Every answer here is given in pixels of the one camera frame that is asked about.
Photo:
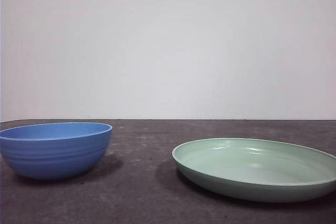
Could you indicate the blue ribbed bowl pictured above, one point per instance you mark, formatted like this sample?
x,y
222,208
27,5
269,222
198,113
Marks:
x,y
55,155

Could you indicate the pale green round plate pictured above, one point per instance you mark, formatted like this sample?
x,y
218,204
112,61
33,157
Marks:
x,y
252,190

